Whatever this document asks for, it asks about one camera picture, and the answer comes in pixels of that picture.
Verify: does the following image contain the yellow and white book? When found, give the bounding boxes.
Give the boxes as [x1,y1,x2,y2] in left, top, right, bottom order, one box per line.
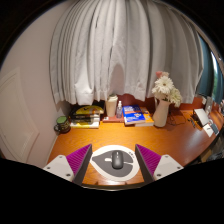
[69,119,101,129]

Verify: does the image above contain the black and yellow book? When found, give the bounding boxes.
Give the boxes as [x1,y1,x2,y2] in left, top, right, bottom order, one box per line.
[69,105,105,117]

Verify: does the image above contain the white and pink flowers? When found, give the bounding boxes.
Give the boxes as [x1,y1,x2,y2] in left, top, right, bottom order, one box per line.
[151,70,183,108]

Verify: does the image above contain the white pleated curtain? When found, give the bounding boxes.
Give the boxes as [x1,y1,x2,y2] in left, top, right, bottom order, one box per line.
[49,0,205,106]

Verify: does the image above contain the dark grey computer mouse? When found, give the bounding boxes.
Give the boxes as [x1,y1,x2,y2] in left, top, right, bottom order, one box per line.
[111,150,124,170]

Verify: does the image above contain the cream pitcher vase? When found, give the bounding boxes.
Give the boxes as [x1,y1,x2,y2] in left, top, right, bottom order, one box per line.
[152,98,172,128]

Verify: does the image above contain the white flat device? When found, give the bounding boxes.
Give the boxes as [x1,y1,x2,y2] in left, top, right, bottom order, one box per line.
[193,108,211,128]

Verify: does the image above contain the black cable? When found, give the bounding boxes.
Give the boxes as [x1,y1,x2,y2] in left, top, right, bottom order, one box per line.
[168,111,194,127]

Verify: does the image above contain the white and grey mouse pad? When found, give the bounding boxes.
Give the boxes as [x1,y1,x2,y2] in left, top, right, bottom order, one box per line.
[89,144,140,183]

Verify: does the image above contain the clear pump bottle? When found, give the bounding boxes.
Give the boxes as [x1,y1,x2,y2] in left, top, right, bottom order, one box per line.
[115,100,124,119]

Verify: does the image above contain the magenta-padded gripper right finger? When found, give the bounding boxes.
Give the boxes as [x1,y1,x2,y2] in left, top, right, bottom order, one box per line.
[134,143,185,184]

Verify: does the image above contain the flat red book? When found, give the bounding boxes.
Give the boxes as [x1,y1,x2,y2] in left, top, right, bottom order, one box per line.
[101,115,125,123]

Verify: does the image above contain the cream tumbler with lid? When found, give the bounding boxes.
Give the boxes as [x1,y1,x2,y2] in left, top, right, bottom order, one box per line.
[105,93,119,118]

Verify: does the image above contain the dark mug with green inside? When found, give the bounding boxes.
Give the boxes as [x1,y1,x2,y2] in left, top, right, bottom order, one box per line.
[53,115,72,135]

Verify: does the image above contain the dark teal curtain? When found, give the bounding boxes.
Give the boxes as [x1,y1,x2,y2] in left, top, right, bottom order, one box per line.
[195,34,214,98]

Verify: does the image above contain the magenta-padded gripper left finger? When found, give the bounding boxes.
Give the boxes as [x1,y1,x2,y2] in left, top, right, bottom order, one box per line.
[43,143,94,186]

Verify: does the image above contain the orange and white book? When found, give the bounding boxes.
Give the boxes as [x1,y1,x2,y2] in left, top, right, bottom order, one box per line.
[134,107,155,128]

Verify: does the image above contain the blue book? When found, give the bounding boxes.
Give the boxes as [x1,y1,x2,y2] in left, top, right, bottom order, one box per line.
[122,104,147,126]

